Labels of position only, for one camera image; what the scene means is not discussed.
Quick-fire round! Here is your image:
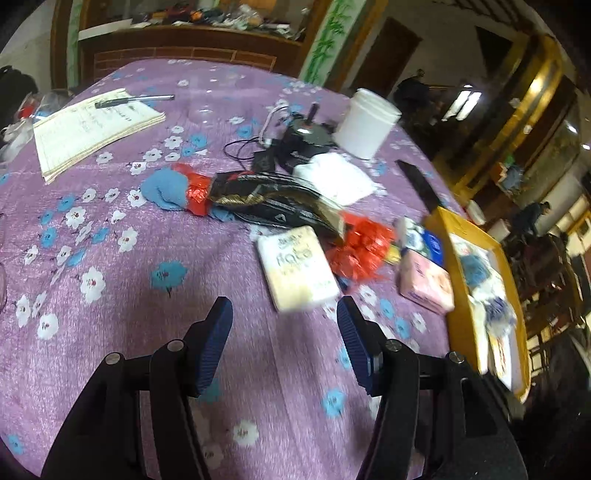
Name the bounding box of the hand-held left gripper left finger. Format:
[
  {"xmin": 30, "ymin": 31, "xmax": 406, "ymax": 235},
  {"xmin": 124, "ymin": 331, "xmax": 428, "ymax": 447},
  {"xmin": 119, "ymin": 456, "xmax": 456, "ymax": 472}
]
[{"xmin": 41, "ymin": 296, "xmax": 234, "ymax": 480}]

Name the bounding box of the black backpack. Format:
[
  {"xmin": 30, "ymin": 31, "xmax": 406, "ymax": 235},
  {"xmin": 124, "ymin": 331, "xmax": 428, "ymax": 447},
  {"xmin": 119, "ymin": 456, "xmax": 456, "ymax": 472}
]
[{"xmin": 0, "ymin": 65, "xmax": 40, "ymax": 134}]

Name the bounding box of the blue knitted cloth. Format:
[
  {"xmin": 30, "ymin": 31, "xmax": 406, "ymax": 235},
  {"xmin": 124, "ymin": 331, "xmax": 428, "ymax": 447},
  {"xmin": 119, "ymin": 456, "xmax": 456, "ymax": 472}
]
[{"xmin": 140, "ymin": 167, "xmax": 190, "ymax": 212}]

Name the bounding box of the wooden glass cabinet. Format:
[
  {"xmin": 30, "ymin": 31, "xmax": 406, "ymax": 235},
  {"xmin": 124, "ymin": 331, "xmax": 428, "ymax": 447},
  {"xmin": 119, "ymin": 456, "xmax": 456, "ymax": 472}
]
[{"xmin": 51, "ymin": 0, "xmax": 333, "ymax": 90}]

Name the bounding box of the white yellow print tissue pack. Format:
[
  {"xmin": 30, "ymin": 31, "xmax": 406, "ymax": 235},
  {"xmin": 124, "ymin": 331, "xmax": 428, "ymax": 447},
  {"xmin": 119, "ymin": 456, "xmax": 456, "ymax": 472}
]
[{"xmin": 256, "ymin": 226, "xmax": 341, "ymax": 313}]

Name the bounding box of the black round device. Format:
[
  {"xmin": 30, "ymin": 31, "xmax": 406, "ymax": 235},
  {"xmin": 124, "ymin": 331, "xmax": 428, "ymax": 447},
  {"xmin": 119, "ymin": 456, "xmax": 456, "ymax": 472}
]
[{"xmin": 276, "ymin": 104, "xmax": 340, "ymax": 174}]

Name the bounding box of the black cable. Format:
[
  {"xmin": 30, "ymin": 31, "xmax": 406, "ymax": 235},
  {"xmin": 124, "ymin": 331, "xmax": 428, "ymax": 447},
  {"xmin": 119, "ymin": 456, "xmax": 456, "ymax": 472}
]
[{"xmin": 225, "ymin": 136, "xmax": 266, "ymax": 174}]

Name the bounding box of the light blue knitted item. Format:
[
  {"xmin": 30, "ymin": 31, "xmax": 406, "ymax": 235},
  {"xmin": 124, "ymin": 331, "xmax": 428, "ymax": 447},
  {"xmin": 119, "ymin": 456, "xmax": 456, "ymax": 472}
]
[{"xmin": 459, "ymin": 253, "xmax": 495, "ymax": 289}]

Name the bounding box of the clutter on cabinet counter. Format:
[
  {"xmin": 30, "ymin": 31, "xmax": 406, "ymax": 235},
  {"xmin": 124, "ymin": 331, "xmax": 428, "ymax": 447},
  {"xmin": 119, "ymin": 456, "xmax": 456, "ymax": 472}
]
[{"xmin": 134, "ymin": 0, "xmax": 305, "ymax": 40}]

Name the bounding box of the black phone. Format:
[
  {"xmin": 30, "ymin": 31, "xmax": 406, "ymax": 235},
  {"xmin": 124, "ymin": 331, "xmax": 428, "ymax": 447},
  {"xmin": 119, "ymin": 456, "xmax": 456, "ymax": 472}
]
[{"xmin": 397, "ymin": 159, "xmax": 446, "ymax": 217}]

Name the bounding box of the blue white snack packet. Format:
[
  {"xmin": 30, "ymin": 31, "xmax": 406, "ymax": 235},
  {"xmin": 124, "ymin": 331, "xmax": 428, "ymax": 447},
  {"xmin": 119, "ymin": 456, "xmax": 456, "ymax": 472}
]
[{"xmin": 398, "ymin": 217, "xmax": 446, "ymax": 268}]

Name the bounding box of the black snack bag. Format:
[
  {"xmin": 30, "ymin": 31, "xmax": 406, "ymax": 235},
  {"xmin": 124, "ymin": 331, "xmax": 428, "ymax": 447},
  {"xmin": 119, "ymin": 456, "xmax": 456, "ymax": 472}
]
[{"xmin": 205, "ymin": 171, "xmax": 347, "ymax": 243}]

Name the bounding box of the green bamboo print panel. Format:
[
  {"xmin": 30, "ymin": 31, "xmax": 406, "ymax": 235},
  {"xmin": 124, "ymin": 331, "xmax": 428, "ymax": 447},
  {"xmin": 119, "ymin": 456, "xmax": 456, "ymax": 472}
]
[{"xmin": 300, "ymin": 0, "xmax": 365, "ymax": 86}]

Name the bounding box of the red plastic bag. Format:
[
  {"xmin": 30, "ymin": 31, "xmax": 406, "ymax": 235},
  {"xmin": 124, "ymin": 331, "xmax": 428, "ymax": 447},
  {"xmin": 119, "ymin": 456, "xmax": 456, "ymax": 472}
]
[{"xmin": 329, "ymin": 212, "xmax": 400, "ymax": 282}]

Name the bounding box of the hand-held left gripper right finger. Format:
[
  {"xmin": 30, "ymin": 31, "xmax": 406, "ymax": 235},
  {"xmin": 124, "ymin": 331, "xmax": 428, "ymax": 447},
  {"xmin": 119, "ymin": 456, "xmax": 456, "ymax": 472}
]
[{"xmin": 336, "ymin": 296, "xmax": 529, "ymax": 480}]

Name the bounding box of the pink tissue pack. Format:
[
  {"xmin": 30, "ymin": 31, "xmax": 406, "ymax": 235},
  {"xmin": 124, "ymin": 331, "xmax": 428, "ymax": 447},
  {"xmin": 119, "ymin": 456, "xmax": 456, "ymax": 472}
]
[{"xmin": 399, "ymin": 253, "xmax": 455, "ymax": 315}]

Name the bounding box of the white plastic jar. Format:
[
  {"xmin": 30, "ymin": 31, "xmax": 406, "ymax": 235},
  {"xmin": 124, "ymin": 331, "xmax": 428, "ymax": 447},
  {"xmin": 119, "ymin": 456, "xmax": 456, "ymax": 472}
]
[{"xmin": 333, "ymin": 88, "xmax": 402, "ymax": 160}]

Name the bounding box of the white towel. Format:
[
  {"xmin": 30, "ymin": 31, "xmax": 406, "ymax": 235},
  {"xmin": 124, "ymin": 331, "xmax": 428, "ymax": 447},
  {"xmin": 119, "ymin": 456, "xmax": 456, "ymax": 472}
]
[{"xmin": 293, "ymin": 152, "xmax": 377, "ymax": 207}]

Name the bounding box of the yellow cardboard box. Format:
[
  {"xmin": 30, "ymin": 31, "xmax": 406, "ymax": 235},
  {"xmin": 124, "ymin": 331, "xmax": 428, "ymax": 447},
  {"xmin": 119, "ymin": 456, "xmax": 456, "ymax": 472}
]
[{"xmin": 424, "ymin": 206, "xmax": 532, "ymax": 402}]

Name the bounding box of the brown wooden door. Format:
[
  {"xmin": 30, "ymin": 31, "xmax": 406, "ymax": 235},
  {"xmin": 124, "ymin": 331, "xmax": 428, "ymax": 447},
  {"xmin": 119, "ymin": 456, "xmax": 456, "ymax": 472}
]
[{"xmin": 344, "ymin": 18, "xmax": 423, "ymax": 100}]

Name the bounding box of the small black adapter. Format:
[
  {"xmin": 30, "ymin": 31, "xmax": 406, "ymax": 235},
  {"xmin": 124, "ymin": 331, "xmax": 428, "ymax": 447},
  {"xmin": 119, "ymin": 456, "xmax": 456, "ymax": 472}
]
[{"xmin": 252, "ymin": 150, "xmax": 278, "ymax": 174}]

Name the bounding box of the navy knitted item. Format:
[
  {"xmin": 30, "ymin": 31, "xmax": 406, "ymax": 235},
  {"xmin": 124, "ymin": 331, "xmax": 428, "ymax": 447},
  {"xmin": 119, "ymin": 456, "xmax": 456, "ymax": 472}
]
[{"xmin": 482, "ymin": 295, "xmax": 518, "ymax": 333}]

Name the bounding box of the golden arch pillar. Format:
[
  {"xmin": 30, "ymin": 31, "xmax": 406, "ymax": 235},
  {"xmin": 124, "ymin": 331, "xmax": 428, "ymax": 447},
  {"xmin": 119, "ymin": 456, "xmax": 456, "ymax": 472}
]
[{"xmin": 443, "ymin": 32, "xmax": 578, "ymax": 204}]

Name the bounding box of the red foil packet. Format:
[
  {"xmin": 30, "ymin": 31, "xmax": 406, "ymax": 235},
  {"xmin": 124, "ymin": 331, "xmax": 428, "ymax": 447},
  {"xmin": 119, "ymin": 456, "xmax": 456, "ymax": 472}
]
[{"xmin": 178, "ymin": 164, "xmax": 215, "ymax": 217}]

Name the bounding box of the black pen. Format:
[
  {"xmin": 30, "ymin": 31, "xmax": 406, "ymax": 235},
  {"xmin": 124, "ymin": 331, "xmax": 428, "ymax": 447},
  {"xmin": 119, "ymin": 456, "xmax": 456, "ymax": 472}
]
[{"xmin": 95, "ymin": 95, "xmax": 176, "ymax": 109}]

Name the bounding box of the white red label tissue pack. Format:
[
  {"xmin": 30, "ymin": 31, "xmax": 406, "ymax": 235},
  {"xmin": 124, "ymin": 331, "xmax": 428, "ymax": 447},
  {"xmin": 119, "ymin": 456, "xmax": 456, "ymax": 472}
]
[{"xmin": 485, "ymin": 323, "xmax": 518, "ymax": 388}]

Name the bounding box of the purple floral tablecloth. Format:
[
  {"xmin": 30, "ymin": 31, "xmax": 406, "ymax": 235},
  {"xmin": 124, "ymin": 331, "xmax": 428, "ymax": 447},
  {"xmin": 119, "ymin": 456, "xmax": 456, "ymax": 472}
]
[{"xmin": 0, "ymin": 58, "xmax": 532, "ymax": 480}]

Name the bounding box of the white cable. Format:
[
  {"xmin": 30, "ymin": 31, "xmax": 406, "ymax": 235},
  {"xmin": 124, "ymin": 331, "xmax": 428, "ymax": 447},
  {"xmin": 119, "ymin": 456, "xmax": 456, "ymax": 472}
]
[{"xmin": 259, "ymin": 104, "xmax": 289, "ymax": 148}]

